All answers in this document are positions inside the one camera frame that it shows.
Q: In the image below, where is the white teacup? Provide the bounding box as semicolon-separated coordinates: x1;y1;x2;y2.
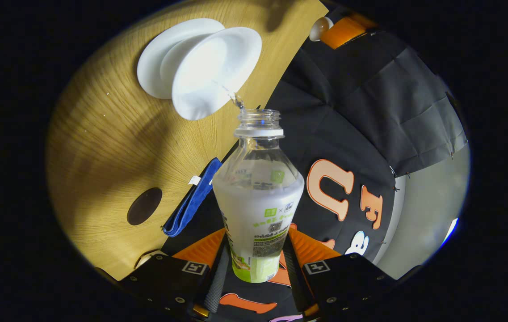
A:
171;27;263;121

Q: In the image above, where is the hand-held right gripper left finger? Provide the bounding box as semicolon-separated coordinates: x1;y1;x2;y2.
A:
119;228;230;319

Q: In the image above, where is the clear plastic water bottle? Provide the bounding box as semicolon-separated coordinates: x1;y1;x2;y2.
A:
212;109;305;284

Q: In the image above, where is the dark brown round coaster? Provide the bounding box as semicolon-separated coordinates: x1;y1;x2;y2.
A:
127;187;163;226

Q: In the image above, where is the white saucer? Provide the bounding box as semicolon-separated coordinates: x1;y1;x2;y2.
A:
137;18;225;100

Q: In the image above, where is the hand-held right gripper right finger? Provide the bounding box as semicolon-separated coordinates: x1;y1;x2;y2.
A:
281;226;397;319

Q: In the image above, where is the blue folded towel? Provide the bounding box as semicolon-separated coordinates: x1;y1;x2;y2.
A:
161;157;223;237

